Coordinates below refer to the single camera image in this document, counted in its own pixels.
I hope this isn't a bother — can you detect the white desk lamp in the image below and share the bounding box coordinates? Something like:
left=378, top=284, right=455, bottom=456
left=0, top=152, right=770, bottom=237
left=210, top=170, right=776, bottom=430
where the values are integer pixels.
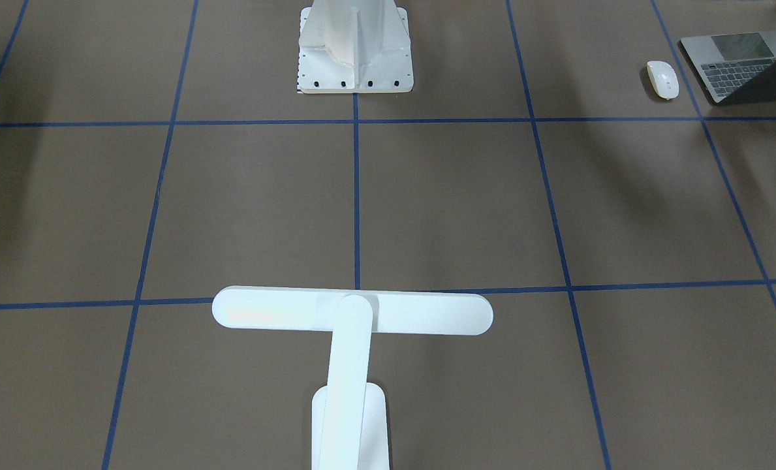
left=212, top=286, right=494, bottom=469

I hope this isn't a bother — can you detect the grey laptop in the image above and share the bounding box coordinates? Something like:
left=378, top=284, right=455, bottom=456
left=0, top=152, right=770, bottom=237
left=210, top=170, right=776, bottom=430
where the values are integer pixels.
left=678, top=31, right=776, bottom=105

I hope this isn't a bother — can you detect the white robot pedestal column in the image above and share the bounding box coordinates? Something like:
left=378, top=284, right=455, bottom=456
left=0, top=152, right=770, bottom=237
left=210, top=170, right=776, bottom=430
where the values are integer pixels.
left=296, top=1, right=414, bottom=93

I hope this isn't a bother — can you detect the white wireless mouse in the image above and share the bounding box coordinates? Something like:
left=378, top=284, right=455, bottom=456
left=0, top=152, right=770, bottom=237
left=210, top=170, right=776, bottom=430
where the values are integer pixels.
left=646, top=61, right=679, bottom=101

